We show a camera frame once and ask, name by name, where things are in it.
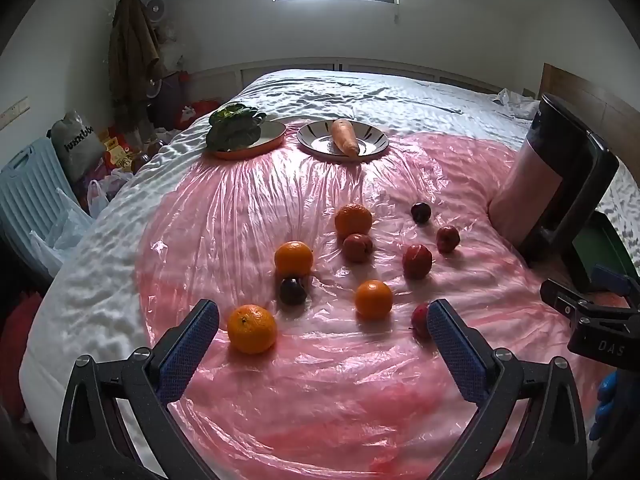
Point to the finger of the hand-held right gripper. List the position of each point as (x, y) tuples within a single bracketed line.
[(612, 280), (565, 297)]

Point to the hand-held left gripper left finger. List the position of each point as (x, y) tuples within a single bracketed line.
[(187, 345)]

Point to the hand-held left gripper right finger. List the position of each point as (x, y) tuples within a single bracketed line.
[(457, 347)]

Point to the green tray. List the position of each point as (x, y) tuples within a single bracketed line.
[(600, 245)]

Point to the red plum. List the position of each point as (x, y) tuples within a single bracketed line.
[(420, 320), (357, 248), (447, 239), (417, 261)]

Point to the orange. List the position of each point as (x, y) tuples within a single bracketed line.
[(293, 258), (251, 329), (373, 300), (352, 220)]

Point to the dark purple plum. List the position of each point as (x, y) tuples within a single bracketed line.
[(421, 212), (292, 291)]

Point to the person's right hand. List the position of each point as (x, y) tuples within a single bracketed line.
[(607, 405)]

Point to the white plastic bag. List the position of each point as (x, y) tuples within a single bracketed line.
[(97, 197), (60, 240)]

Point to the pink plastic sheet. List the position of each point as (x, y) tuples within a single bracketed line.
[(280, 200)]

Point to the red cloth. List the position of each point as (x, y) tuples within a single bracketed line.
[(15, 350)]

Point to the wooden headboard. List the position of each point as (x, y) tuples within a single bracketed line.
[(575, 90)]

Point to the white crumpled cloth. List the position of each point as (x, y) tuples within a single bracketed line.
[(515, 101)]

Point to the yellow packages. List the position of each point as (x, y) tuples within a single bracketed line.
[(117, 152)]

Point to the leafy green vegetable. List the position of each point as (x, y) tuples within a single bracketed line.
[(232, 127)]

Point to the orange-rimmed plate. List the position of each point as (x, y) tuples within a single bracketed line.
[(272, 135)]

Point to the grey printed bag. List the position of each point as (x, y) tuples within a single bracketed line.
[(75, 142)]

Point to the red bag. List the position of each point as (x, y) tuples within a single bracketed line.
[(200, 110)]

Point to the carrot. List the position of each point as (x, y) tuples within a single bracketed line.
[(344, 137)]

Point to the striped white plate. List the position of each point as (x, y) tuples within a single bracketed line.
[(315, 137)]

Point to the dark purple cabinet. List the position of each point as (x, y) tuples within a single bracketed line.
[(172, 97)]

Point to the round grey fan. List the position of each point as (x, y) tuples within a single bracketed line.
[(151, 88)]

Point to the brown coat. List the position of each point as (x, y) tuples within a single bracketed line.
[(132, 55)]

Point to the small white fan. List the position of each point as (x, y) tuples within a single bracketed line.
[(159, 9)]

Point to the wall socket strip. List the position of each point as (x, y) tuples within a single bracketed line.
[(12, 110)]

